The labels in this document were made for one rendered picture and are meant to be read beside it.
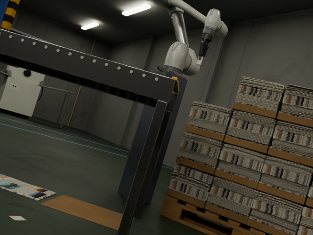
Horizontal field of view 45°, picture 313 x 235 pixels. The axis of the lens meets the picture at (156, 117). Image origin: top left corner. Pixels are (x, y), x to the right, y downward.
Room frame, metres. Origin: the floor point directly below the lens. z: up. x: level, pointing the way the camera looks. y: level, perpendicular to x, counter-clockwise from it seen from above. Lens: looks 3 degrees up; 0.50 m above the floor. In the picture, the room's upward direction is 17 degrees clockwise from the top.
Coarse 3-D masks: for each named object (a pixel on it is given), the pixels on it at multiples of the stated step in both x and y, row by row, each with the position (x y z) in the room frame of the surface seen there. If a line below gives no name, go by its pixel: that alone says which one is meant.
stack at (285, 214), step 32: (224, 128) 2.49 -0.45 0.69; (256, 128) 2.40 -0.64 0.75; (288, 128) 2.31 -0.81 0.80; (192, 160) 2.56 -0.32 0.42; (224, 160) 2.46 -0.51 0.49; (256, 160) 2.37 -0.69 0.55; (288, 160) 2.30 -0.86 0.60; (192, 192) 2.53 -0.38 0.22; (224, 192) 2.44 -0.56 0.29; (256, 192) 2.35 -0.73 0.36; (192, 224) 2.50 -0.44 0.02; (224, 224) 2.41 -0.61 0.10; (288, 224) 2.24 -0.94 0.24
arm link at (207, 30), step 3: (204, 27) 2.82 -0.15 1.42; (207, 27) 2.80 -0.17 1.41; (210, 27) 2.79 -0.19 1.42; (204, 30) 2.81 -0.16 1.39; (207, 30) 2.80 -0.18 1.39; (210, 30) 2.79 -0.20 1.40; (213, 30) 2.80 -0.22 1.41; (204, 33) 2.82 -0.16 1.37; (207, 33) 2.80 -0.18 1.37; (210, 33) 2.79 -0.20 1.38; (213, 33) 2.82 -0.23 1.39
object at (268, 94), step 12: (252, 84) 2.44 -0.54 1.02; (264, 84) 2.41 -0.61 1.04; (276, 84) 2.38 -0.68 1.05; (240, 96) 2.48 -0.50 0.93; (252, 96) 2.44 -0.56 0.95; (264, 96) 2.41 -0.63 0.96; (276, 96) 2.38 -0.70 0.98; (264, 108) 2.39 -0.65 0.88; (276, 108) 2.36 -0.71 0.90; (276, 120) 2.43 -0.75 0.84
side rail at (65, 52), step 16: (0, 32) 1.90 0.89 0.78; (0, 48) 1.90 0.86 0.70; (16, 48) 1.89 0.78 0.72; (32, 48) 1.88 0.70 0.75; (48, 48) 1.88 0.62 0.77; (64, 48) 1.87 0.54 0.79; (48, 64) 1.87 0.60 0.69; (64, 64) 1.87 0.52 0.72; (80, 64) 1.86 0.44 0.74; (96, 64) 1.85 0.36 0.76; (112, 64) 1.84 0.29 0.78; (96, 80) 1.85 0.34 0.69; (112, 80) 1.84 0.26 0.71; (128, 80) 1.83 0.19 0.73; (144, 80) 1.82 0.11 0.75; (160, 80) 1.82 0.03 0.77; (144, 96) 1.85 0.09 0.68; (160, 96) 1.81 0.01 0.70
